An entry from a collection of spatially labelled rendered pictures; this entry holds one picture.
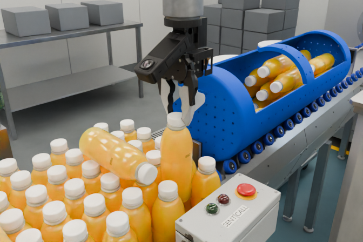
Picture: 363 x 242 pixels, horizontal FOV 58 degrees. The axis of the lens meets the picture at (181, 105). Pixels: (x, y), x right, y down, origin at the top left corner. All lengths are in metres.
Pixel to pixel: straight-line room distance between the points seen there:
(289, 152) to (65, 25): 2.71
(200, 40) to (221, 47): 4.36
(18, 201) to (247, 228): 0.47
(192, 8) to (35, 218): 0.50
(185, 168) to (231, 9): 4.23
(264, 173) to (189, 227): 0.60
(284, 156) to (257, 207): 0.64
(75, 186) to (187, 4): 0.41
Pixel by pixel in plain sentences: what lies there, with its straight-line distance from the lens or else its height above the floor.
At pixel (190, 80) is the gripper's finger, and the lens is 0.61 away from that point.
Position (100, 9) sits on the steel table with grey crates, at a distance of 3.68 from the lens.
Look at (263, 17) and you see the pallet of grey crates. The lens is 4.54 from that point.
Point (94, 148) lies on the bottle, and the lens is 0.72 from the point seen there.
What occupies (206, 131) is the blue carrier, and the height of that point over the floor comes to 1.05.
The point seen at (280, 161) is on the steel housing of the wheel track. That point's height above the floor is 0.86.
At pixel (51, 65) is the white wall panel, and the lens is 4.34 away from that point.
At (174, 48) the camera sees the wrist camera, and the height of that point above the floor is 1.37.
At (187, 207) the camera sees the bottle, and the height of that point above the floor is 0.95.
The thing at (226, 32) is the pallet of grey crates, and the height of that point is 0.60.
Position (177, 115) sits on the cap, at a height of 1.22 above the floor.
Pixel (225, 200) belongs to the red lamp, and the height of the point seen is 1.11.
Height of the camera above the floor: 1.51
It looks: 23 degrees down
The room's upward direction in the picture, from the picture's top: straight up
